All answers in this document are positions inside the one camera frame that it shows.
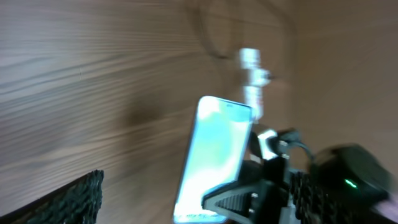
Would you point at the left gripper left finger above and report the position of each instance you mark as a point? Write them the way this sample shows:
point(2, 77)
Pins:
point(77, 202)

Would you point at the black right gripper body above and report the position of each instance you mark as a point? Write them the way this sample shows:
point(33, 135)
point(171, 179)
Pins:
point(268, 191)

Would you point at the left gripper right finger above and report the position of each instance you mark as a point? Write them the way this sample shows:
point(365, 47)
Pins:
point(312, 205)

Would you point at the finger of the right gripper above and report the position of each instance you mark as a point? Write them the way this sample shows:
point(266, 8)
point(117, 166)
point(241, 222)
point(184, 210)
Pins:
point(238, 201)

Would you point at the teal Galaxy smartphone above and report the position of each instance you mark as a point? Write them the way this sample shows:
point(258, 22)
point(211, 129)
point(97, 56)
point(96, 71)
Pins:
point(214, 156)

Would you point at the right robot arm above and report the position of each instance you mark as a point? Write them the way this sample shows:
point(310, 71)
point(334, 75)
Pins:
point(343, 184)

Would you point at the white power strip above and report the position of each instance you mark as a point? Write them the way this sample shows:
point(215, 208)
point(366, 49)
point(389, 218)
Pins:
point(255, 79)

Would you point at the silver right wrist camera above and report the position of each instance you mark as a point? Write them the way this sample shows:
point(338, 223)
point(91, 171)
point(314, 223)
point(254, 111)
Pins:
point(266, 143)

